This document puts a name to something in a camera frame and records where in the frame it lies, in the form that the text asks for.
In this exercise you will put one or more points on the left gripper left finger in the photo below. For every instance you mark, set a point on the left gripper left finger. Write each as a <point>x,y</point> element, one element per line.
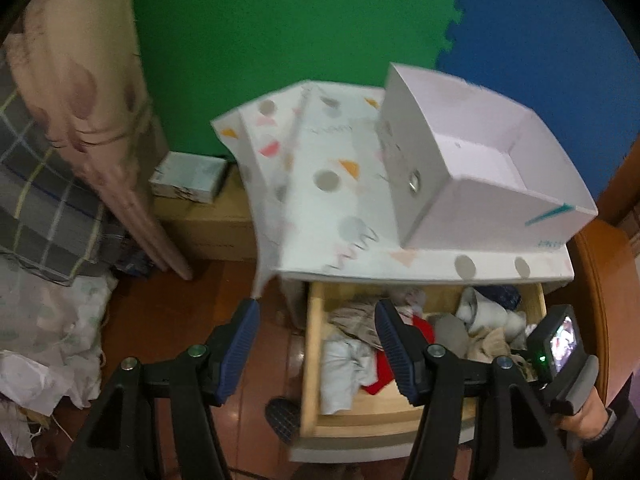
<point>119,439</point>

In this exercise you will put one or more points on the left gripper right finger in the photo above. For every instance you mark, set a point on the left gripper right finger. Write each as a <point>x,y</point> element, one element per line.
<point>513,436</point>

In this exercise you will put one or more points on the wooden drawer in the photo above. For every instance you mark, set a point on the wooden drawer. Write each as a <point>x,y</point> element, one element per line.
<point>388,412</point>

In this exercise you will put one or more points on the red underwear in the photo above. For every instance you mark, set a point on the red underwear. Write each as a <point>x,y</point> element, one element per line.
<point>384,374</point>

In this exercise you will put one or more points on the light grey underwear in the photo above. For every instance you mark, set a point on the light grey underwear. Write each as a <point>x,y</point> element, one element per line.
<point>347,364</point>

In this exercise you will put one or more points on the beige patterned underwear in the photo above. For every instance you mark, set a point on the beige patterned underwear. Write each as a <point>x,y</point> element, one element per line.
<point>355,318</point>

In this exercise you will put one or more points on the person's right hand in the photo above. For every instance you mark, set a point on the person's right hand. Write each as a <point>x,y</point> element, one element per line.
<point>589,422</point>

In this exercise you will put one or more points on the cream garment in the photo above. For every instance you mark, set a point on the cream garment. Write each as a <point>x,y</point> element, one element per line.
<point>488,345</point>

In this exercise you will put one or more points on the grey rounded garment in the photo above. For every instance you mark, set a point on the grey rounded garment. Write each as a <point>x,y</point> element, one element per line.
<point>450,332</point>

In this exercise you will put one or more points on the white rolled socks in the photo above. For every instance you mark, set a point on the white rolled socks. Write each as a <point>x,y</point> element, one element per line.
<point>479,313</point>

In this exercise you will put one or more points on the dark blue garment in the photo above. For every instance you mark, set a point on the dark blue garment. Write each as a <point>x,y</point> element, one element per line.
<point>506,296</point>

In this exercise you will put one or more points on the white crumpled sheet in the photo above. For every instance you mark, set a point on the white crumpled sheet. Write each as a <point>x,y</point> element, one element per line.
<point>50,348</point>

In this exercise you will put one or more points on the black mesh slipper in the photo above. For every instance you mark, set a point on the black mesh slipper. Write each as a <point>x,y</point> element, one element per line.
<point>283,417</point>

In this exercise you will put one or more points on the grey plaid blanket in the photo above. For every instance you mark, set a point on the grey plaid blanket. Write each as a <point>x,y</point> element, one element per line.
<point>51,223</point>

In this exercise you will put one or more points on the white cardboard shoe box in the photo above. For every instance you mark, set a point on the white cardboard shoe box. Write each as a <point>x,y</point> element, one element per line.
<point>472,169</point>

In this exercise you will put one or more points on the brown cardboard box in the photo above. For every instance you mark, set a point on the brown cardboard box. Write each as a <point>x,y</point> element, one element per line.
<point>222,230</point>

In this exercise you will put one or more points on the patterned nightstand cover cloth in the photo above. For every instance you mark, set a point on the patterned nightstand cover cloth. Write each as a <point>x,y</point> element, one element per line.
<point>312,166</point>

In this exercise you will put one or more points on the small teal patterned box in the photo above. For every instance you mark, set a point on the small teal patterned box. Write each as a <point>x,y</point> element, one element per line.
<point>191,177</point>

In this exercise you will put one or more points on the white patterned nightstand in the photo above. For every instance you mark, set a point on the white patterned nightstand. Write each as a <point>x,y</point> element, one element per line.
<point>313,169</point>

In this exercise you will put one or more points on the pink floral pillow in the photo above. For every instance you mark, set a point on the pink floral pillow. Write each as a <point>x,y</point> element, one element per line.
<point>77,67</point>

